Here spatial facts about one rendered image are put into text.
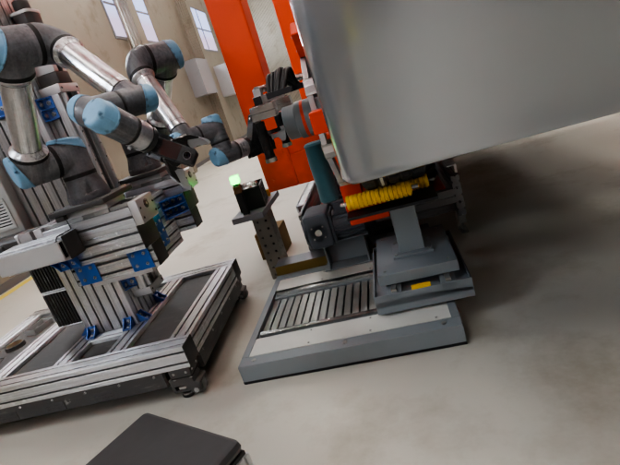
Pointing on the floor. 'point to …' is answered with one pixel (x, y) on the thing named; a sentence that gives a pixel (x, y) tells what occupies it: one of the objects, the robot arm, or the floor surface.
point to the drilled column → (270, 240)
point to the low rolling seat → (170, 446)
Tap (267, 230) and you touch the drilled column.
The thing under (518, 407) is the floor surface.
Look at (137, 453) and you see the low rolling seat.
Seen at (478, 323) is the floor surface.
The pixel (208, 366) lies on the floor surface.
